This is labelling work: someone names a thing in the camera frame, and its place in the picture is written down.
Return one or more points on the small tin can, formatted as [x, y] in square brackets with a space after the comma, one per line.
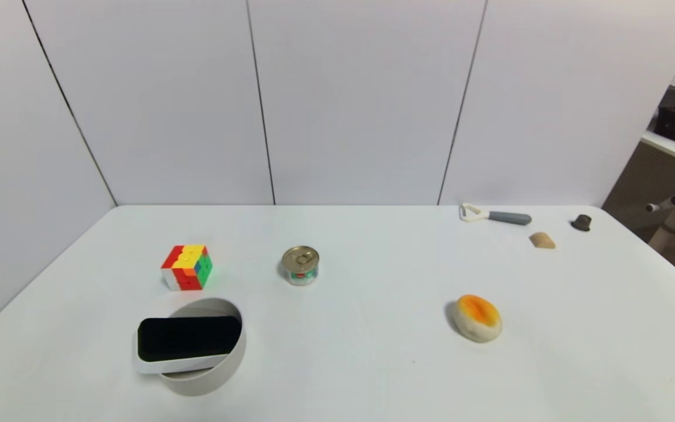
[300, 266]

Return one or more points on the orange and white bun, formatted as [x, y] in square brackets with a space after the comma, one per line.
[478, 319]

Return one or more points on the brown perforated panel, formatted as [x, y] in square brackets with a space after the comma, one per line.
[636, 181]

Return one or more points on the white grey bottle opener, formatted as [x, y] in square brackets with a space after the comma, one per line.
[510, 218]

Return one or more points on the beige round bowl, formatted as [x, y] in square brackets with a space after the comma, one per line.
[208, 378]

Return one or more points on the black and white board eraser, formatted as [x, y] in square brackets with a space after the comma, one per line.
[188, 339]

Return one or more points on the tan wooden block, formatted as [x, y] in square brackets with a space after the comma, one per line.
[542, 241]

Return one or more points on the dark box behind basket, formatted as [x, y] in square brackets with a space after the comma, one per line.
[670, 97]

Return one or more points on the brown coffee capsule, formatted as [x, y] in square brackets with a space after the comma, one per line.
[582, 223]

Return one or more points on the multicolour puzzle cube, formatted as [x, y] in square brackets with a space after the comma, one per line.
[187, 266]

